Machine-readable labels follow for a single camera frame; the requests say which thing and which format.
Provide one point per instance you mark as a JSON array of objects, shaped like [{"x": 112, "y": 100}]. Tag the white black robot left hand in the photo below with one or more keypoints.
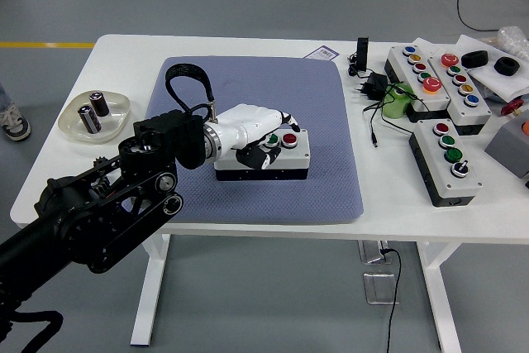
[{"x": 252, "y": 121}]

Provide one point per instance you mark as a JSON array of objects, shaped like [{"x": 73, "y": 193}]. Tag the three-button grey control box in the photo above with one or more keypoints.
[{"x": 295, "y": 158}]

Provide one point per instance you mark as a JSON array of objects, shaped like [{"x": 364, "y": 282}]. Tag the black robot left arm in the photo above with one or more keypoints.
[{"x": 95, "y": 212}]

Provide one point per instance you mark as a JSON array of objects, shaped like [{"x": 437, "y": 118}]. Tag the five-button grey control box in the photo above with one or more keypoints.
[
  {"x": 403, "y": 61},
  {"x": 479, "y": 111}
]

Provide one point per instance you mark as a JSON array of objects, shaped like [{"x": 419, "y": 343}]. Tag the four-button grey control box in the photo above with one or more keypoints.
[{"x": 463, "y": 185}]

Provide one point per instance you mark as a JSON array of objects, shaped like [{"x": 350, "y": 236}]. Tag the grey box orange button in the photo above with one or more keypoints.
[{"x": 508, "y": 148}]

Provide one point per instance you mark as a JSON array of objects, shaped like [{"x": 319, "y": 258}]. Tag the red mushroom button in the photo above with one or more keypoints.
[{"x": 512, "y": 107}]

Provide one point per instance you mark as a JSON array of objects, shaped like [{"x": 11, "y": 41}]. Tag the grey-blue quilted mat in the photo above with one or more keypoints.
[{"x": 281, "y": 80}]

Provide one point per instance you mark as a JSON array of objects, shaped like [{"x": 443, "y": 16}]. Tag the purple white label card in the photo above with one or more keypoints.
[{"x": 322, "y": 53}]

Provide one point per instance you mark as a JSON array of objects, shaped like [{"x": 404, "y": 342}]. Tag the black power adapter plug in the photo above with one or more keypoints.
[{"x": 376, "y": 85}]

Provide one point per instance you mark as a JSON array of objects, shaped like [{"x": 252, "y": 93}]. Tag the black upright stand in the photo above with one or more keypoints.
[{"x": 362, "y": 53}]

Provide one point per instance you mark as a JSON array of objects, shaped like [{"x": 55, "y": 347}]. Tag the green frog toy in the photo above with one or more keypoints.
[{"x": 394, "y": 107}]

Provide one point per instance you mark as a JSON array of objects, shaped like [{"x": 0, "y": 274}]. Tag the dark cylindrical battery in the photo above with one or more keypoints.
[
  {"x": 89, "y": 120},
  {"x": 99, "y": 103}
]

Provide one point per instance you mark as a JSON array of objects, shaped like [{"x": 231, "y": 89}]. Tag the clear floor plate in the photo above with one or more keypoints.
[
  {"x": 370, "y": 254},
  {"x": 378, "y": 289}
]

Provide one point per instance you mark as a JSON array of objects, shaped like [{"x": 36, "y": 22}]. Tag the beige shallow plate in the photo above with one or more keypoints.
[{"x": 72, "y": 127}]

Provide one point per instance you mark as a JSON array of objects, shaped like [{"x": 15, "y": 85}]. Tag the white table leg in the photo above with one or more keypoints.
[
  {"x": 149, "y": 287},
  {"x": 442, "y": 295}
]

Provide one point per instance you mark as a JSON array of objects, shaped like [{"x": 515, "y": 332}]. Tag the person's shoe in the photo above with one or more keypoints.
[{"x": 14, "y": 125}]

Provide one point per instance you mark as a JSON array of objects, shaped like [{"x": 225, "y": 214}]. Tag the person's leg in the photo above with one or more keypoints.
[{"x": 3, "y": 96}]

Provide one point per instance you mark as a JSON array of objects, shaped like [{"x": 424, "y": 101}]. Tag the white foam sheet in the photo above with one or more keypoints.
[{"x": 502, "y": 86}]

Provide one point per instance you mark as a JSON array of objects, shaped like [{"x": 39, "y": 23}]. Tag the clear plastic bag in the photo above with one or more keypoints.
[{"x": 514, "y": 39}]

